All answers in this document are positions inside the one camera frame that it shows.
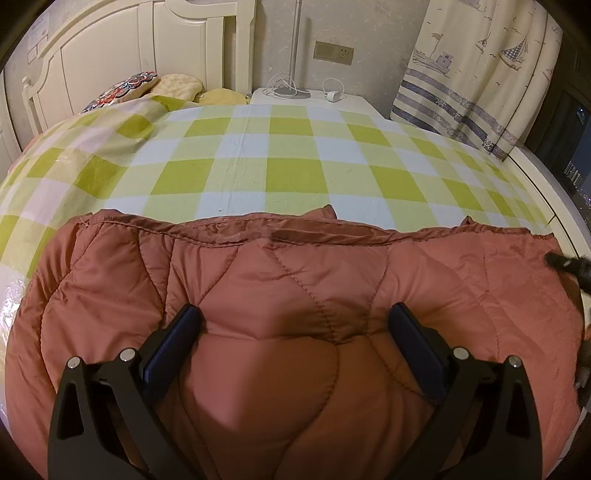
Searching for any right hand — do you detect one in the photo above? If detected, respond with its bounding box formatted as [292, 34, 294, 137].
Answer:
[572, 294, 591, 411]

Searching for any cream curtain with stripes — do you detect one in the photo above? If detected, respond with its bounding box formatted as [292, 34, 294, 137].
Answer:
[391, 0, 563, 160]

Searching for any green checkered bed sheet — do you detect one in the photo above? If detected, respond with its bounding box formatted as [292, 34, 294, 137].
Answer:
[1, 96, 549, 337]

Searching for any white nightstand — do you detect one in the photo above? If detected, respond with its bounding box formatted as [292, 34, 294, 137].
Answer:
[250, 88, 383, 118]

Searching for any colourful patterned pillow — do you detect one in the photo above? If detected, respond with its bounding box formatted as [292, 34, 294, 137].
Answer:
[82, 71, 159, 113]

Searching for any cream yellow pillow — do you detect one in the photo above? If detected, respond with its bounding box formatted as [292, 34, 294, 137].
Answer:
[150, 74, 249, 105]

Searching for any white lamp with pole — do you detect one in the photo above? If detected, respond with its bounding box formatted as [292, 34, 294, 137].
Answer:
[266, 0, 311, 100]

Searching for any cream wooden headboard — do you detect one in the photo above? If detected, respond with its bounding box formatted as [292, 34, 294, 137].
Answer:
[22, 0, 256, 134]

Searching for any white bed frame edge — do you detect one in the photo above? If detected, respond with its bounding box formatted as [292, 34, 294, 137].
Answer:
[503, 145, 590, 258]

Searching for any white charger with cable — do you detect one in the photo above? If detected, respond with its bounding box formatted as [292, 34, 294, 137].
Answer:
[322, 77, 346, 103]

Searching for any beige wall socket plate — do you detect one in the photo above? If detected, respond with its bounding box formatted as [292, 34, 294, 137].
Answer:
[312, 41, 355, 66]

